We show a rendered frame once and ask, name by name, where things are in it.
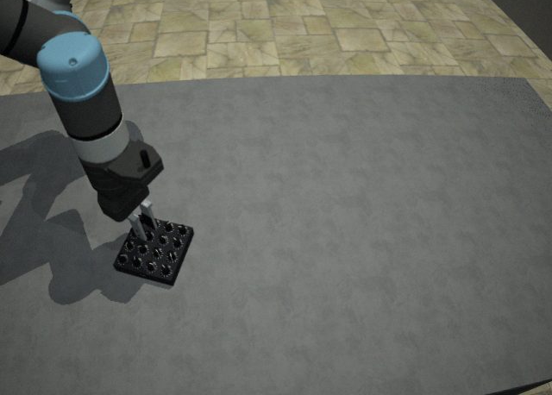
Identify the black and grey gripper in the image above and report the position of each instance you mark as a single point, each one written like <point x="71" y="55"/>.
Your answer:
<point x="117" y="199"/>

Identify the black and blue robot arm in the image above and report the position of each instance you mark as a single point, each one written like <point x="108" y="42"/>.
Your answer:
<point x="73" y="66"/>

